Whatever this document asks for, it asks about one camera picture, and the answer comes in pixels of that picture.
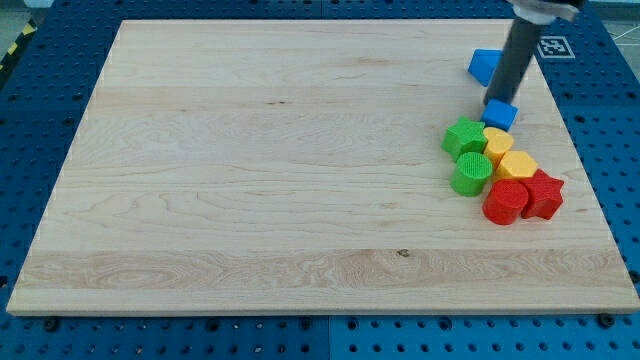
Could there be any blue triangle block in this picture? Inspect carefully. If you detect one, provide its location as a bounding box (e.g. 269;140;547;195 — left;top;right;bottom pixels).
468;49;503;87

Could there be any wooden board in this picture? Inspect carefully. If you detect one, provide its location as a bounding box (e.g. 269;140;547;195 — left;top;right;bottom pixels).
7;20;639;316

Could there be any green cylinder block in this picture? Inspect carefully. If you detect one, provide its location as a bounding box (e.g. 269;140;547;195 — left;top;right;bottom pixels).
450;152;493;197

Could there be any green star block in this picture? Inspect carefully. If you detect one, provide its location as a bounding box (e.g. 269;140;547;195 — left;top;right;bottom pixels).
441;116;488;162

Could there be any yellow rounded block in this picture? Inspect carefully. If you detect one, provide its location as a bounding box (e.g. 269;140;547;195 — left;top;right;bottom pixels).
483;127;514;169

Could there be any red cylinder block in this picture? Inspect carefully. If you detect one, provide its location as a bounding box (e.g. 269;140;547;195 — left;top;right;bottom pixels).
482;179;529;225

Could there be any blue cube block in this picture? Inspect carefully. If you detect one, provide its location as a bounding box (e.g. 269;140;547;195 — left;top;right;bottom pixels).
481;99;519;132

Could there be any yellow hexagon block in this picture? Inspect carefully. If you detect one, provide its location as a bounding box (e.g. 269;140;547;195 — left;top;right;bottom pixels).
493;151;538;181

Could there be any red star block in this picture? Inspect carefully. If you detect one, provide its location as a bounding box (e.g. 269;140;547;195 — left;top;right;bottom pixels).
521;169;565;220

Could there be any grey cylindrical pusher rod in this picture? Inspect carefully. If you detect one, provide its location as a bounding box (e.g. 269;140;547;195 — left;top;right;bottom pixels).
483;17;545;105

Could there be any white fiducial marker tag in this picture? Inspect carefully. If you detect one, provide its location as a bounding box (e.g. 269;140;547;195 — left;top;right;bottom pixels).
537;36;575;59

